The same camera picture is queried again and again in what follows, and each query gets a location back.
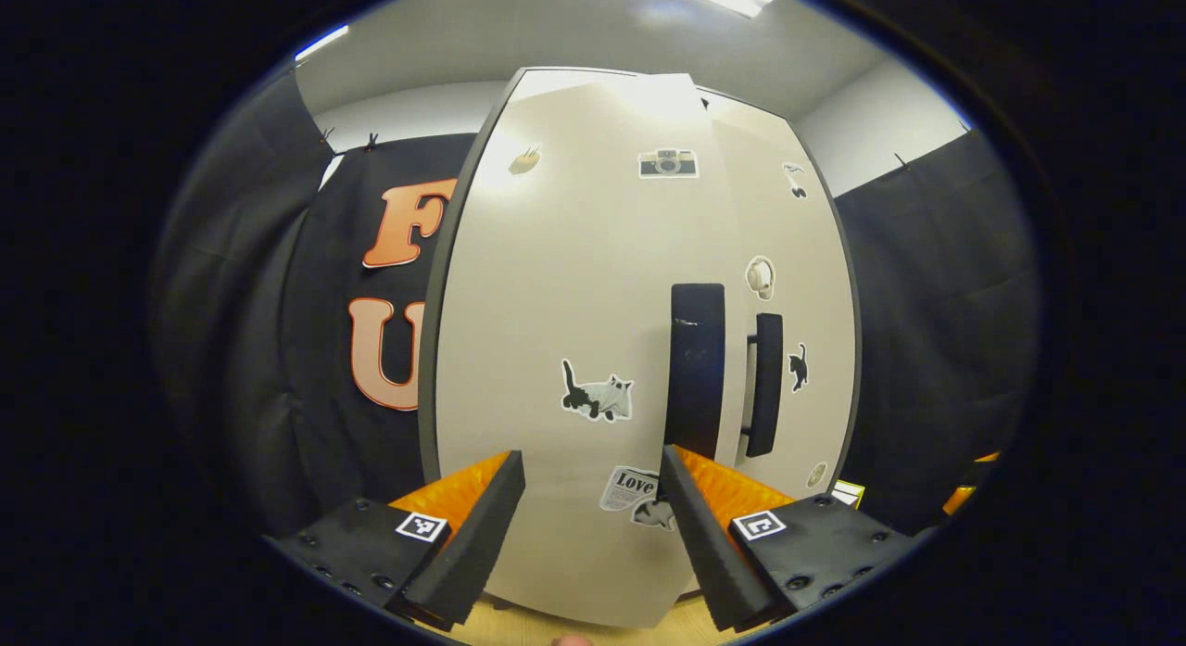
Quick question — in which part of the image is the white cabinet door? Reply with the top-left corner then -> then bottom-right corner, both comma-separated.
697,88 -> 864,500
417,67 -> 747,630

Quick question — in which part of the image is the ceiling light strip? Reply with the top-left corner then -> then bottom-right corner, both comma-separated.
294,24 -> 351,62

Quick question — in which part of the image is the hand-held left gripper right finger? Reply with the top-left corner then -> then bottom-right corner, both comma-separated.
661,444 -> 918,633

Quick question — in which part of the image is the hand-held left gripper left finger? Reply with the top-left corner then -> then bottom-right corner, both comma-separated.
264,450 -> 526,633

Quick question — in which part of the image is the black bar door handle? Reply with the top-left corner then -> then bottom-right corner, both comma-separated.
664,283 -> 726,462
741,312 -> 784,458

